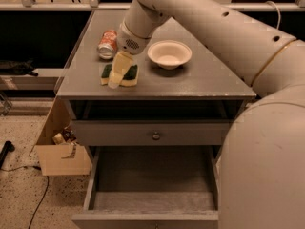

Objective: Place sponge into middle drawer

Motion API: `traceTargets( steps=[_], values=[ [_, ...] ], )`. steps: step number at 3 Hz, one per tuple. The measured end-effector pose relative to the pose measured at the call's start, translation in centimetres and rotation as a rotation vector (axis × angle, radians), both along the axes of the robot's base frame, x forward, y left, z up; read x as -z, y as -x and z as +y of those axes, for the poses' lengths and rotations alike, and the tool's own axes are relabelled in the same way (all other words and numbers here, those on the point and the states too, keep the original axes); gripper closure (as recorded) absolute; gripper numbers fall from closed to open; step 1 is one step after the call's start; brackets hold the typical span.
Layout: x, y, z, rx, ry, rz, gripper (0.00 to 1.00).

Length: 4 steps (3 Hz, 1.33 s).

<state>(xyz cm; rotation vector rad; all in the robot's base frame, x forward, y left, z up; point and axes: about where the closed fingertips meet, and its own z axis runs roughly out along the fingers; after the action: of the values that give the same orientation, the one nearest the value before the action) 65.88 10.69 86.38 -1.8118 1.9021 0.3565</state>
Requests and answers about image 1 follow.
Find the white paper bowl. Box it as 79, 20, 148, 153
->
147, 40, 193, 70

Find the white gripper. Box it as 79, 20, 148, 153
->
108, 22, 150, 89

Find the grey top drawer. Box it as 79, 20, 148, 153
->
71, 120, 230, 146

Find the grey open middle drawer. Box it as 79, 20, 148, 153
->
72, 146, 218, 229

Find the white cable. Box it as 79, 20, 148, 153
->
265, 0, 283, 31

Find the metal frame rail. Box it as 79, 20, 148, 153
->
0, 0, 305, 11

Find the orange soda can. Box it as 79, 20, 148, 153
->
97, 30, 117, 60

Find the black object on shelf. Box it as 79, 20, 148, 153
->
0, 60, 38, 76

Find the cardboard box with items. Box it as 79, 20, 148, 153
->
35, 98, 92, 176

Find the black floor cable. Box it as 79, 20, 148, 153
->
0, 164, 51, 229

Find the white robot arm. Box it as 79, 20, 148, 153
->
110, 0, 305, 229

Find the green and yellow sponge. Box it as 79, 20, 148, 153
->
100, 64, 139, 87

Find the black cylindrical floor object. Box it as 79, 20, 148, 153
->
0, 141, 15, 168

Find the grey drawer cabinet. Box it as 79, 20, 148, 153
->
56, 9, 257, 164

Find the round metal drawer knob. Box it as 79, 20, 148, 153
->
152, 132, 160, 140

